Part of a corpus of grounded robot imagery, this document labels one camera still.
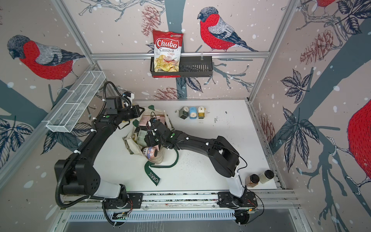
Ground canvas tote bag green handles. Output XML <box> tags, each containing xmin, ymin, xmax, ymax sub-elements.
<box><xmin>123</xmin><ymin>105</ymin><xmax>179</xmax><ymax>186</ymax></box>

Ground yellow sharpener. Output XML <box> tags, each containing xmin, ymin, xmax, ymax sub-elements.
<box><xmin>198</xmin><ymin>106</ymin><xmax>205</xmax><ymax>119</ymax></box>

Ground pale green sharpener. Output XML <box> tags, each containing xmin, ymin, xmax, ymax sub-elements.
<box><xmin>136</xmin><ymin>130</ymin><xmax>148</xmax><ymax>147</ymax></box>

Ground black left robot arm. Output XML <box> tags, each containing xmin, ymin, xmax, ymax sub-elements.
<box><xmin>54</xmin><ymin>86</ymin><xmax>145</xmax><ymax>208</ymax></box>

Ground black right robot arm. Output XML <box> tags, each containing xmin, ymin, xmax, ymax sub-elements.
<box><xmin>147</xmin><ymin>118</ymin><xmax>258</xmax><ymax>211</ymax></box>

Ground pink square sharpener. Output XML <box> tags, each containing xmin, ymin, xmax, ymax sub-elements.
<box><xmin>157</xmin><ymin>115</ymin><xmax>166</xmax><ymax>124</ymax></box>

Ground pink face sharpener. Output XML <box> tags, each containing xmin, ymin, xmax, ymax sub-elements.
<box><xmin>142</xmin><ymin>146</ymin><xmax>159</xmax><ymax>161</ymax></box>

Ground red cassava chips bag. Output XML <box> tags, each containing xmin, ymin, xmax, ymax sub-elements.
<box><xmin>153</xmin><ymin>30</ymin><xmax>183</xmax><ymax>73</ymax></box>

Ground brown spice jar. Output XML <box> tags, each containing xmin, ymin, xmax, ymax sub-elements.
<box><xmin>245</xmin><ymin>174</ymin><xmax>260</xmax><ymax>188</ymax></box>

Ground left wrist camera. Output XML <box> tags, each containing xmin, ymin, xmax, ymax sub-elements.
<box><xmin>122</xmin><ymin>91</ymin><xmax>135</xmax><ymax>102</ymax></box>

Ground white wire mesh basket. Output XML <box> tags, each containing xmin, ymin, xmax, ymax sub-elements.
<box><xmin>46</xmin><ymin>71</ymin><xmax>106</xmax><ymax>132</ymax></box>

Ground black wall basket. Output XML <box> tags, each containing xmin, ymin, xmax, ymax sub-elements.
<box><xmin>150</xmin><ymin>56</ymin><xmax>213</xmax><ymax>78</ymax></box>

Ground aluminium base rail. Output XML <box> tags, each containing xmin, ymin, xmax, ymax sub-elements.
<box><xmin>66</xmin><ymin>190</ymin><xmax>300</xmax><ymax>226</ymax></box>

